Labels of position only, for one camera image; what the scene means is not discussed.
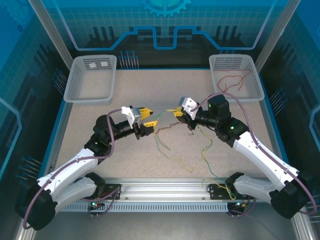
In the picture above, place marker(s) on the right LED connector board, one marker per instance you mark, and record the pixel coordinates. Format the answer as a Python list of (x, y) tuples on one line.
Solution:
[(242, 204)]

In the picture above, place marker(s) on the grey metal front panel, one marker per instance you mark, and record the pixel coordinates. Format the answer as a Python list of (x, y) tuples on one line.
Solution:
[(162, 225)]

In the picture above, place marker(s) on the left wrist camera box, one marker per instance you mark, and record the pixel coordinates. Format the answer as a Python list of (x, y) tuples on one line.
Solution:
[(131, 113)]

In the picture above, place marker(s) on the white basket with stickers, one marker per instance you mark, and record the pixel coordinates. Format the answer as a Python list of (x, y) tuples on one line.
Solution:
[(75, 82)]

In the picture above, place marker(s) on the white sticker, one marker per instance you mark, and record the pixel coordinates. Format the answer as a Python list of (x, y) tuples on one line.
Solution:
[(105, 64), (92, 66)]

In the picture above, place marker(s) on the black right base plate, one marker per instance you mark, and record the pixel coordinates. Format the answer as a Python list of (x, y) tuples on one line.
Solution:
[(216, 193)]

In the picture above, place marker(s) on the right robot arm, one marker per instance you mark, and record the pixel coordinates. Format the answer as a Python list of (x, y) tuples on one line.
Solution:
[(265, 155)]

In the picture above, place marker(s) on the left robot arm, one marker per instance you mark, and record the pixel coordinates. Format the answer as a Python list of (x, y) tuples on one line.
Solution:
[(67, 170)]

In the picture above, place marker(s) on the led connector board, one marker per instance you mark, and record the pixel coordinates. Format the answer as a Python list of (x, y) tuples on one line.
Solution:
[(95, 204), (242, 204)]

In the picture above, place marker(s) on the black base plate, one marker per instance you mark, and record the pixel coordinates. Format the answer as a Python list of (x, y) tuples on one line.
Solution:
[(113, 192), (216, 193)]

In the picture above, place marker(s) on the left LED connector board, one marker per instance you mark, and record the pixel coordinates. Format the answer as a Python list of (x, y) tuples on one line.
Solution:
[(95, 204)]

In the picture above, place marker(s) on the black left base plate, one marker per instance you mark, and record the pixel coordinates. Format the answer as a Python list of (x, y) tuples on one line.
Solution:
[(113, 192)]

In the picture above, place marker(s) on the aluminium mounting rail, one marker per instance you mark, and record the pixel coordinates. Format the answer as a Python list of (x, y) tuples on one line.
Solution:
[(162, 190)]

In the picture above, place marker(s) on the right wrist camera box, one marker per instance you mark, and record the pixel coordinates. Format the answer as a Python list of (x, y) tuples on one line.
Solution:
[(188, 103)]

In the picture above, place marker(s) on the aluminium frame post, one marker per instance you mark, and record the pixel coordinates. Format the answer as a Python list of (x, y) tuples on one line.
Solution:
[(52, 32), (275, 32)]

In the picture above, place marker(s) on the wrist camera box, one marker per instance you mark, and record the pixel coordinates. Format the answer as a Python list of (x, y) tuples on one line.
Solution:
[(131, 113), (188, 103)]

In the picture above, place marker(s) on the plain white perforated basket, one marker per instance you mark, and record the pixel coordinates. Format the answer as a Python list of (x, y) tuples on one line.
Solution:
[(253, 77)]

